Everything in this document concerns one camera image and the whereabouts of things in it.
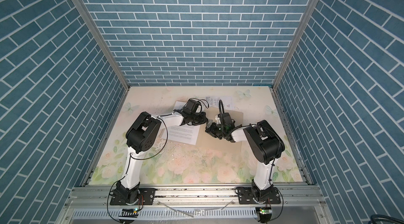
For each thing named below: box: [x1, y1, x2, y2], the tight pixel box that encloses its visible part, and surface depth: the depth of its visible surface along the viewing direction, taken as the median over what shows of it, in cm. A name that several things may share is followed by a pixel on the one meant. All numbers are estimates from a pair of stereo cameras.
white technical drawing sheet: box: [205, 95, 233, 111], surface depth 117 cm
